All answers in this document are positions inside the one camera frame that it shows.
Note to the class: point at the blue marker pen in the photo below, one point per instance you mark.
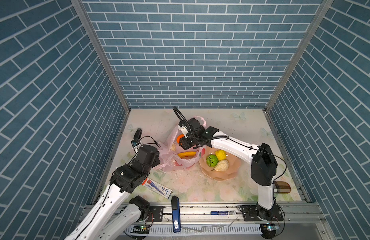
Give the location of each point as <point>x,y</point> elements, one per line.
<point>223,213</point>

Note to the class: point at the yellow fake banana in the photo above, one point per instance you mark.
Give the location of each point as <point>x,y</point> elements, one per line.
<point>187,155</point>

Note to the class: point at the orange fake tangerine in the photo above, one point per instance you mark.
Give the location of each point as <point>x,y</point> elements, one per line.
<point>179,138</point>

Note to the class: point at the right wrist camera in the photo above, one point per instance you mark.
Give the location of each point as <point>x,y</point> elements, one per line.
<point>184,130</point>

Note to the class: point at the toothpaste box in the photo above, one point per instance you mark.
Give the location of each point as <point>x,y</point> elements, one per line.
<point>157,188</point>

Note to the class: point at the yellow fake lemon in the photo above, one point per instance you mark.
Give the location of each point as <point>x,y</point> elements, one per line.
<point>220,154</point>

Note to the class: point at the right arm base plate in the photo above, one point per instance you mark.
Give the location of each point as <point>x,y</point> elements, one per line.
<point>252,213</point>

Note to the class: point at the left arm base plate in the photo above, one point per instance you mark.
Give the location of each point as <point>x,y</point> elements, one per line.
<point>154,214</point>

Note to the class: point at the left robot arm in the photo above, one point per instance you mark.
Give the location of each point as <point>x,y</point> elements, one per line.
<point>124,180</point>

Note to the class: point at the aluminium front rail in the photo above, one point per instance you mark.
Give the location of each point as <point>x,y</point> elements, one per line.
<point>294,212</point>

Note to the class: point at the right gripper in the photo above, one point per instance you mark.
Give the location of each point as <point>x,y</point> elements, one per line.
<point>184,144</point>

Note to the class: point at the blue stapler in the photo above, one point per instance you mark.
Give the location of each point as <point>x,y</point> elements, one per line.
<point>176,216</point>

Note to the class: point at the black stapler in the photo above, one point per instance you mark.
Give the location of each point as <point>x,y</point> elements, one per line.
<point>138,135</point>

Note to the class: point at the green fake fruit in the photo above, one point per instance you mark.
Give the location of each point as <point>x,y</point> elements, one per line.
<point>212,161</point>

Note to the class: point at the pink plastic bag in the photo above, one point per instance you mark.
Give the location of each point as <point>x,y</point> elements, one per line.
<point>173,157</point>

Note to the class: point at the cream fake pear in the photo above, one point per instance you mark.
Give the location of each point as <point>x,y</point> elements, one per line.
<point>222,166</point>

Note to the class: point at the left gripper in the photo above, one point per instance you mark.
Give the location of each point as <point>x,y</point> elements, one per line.
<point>156,160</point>

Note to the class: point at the plaid glasses case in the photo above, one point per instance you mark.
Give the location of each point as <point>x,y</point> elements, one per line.
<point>281,187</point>

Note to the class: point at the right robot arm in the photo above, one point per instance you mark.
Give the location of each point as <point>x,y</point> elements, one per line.
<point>261,158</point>

